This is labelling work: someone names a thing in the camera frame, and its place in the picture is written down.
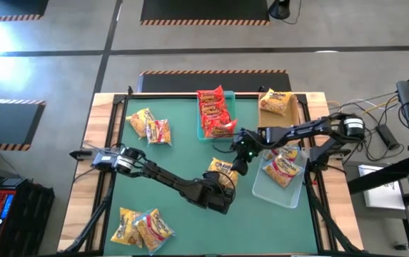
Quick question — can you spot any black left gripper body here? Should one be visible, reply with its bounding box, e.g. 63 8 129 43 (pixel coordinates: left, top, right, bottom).
189 173 233 208

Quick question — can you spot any yellow floor cable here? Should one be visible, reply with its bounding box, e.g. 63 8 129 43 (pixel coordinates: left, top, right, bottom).
363 101 400 117

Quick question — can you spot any black desk bar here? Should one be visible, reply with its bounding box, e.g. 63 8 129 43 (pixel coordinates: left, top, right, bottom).
346 153 409 196

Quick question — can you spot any black metal table frame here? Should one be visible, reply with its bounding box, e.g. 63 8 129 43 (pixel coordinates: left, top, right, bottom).
57 85 368 257

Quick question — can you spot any brown cardboard bin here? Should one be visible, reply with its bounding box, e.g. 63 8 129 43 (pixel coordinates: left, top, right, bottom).
257 92 301 129

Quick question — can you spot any black hazard-striped floor mat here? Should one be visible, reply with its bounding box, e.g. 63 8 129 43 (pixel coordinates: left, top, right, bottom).
140 0 271 26
0 0 50 23
0 99 47 152
138 69 293 94

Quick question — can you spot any white paper box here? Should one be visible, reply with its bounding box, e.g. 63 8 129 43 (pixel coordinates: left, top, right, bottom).
357 163 406 211

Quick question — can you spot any green table mat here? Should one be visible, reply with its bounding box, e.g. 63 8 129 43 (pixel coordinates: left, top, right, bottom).
103 96 319 256

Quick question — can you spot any black crate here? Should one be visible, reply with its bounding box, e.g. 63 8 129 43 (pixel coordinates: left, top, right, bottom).
0 178 56 257

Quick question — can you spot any black stand base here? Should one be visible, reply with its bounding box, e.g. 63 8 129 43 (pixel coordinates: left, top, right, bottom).
267 0 291 21

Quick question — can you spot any clear plastic bin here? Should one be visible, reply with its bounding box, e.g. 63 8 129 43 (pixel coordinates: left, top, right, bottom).
251 144 309 210

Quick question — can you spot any black power brick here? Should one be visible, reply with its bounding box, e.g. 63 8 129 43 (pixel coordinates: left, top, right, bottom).
374 123 400 151

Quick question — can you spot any teal plastic bin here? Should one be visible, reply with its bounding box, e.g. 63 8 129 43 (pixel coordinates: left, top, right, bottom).
196 90 238 143

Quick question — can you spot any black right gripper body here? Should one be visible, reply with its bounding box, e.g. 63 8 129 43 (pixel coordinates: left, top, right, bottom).
231 128 268 160

